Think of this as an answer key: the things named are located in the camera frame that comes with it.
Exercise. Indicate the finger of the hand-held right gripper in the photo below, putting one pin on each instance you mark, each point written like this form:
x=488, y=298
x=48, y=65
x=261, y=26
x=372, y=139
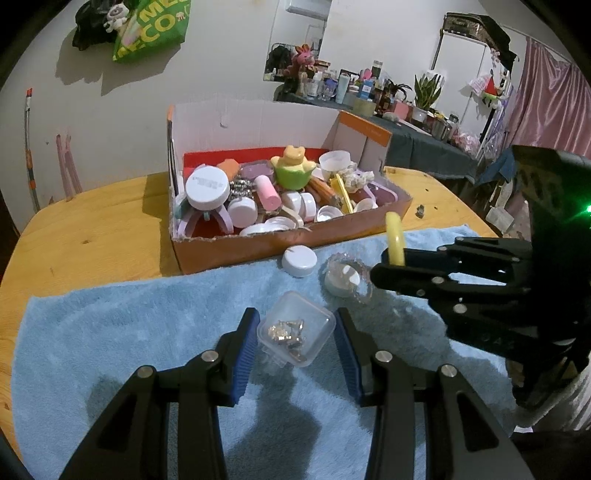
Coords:
x=461, y=314
x=485, y=256

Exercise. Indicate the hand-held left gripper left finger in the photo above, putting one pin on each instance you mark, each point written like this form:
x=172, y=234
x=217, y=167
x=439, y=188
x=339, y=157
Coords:
x=244, y=355

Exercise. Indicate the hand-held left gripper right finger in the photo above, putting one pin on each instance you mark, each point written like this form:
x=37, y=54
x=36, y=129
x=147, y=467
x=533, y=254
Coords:
x=351, y=360

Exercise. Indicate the clear plastic clip box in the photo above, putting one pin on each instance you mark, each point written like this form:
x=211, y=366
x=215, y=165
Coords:
x=295, y=332

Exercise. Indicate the orange cardboard box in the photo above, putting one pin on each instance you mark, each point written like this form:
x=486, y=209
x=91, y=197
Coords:
x=221, y=251

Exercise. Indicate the silver metal bead cluster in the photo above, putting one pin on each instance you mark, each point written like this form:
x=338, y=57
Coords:
x=240, y=188

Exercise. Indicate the large white jar lid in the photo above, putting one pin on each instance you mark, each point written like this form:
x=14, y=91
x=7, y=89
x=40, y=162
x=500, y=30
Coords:
x=207, y=184

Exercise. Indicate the clear plastic cup lid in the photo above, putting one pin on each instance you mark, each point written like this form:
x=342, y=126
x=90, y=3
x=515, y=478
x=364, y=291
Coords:
x=334, y=161

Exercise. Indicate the yellow green frog toy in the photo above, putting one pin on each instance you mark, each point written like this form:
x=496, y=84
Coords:
x=291, y=173

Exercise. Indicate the white round jar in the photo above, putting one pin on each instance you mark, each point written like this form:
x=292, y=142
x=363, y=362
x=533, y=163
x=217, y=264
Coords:
x=339, y=282

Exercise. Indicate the blue draped cloth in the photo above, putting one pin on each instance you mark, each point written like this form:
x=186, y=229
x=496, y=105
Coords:
x=498, y=166

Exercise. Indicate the small white bottle cap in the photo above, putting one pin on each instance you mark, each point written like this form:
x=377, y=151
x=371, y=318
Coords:
x=299, y=261

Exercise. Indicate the dark cloth side table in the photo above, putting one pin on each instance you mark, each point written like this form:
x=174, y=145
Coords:
x=429, y=147

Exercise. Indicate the pink curtain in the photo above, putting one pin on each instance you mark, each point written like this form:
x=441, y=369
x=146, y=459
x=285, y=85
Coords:
x=554, y=101

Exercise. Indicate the blue fluffy towel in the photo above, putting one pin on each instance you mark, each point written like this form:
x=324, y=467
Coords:
x=115, y=323

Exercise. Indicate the pile of jars and trinkets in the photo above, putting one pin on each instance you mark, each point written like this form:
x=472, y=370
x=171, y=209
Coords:
x=295, y=207

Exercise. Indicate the red green hanging toy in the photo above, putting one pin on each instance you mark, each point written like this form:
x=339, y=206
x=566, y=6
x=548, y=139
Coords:
x=491, y=87

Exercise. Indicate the pink cylinder bottle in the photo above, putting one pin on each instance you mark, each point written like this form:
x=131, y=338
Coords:
x=268, y=194

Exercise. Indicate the potted green plant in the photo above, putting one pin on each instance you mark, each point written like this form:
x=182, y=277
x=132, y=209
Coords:
x=427, y=92

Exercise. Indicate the row of cosmetic bottles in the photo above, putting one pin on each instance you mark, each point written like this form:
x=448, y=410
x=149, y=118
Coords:
x=355, y=90

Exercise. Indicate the dark patterned storage bag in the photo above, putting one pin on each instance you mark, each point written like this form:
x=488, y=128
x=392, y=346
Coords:
x=475, y=32

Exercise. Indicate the pink plush bunny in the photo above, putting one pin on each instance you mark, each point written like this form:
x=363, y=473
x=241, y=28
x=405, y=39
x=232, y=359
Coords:
x=302, y=57

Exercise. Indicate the red-tipped pole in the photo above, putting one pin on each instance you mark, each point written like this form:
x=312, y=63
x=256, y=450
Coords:
x=28, y=138

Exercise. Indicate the green shopping bag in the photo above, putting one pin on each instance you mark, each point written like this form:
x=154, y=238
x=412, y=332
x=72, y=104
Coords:
x=152, y=32

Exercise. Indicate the white plush toy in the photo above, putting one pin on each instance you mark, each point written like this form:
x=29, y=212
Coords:
x=115, y=16

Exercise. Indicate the black hanging bag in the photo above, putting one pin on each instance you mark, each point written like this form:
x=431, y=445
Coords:
x=87, y=27

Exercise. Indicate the pink wall decoration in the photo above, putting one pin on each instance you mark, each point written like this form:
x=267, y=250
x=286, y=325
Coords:
x=69, y=175

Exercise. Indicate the wall mirror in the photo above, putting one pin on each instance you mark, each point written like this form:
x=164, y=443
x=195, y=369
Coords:
x=295, y=27

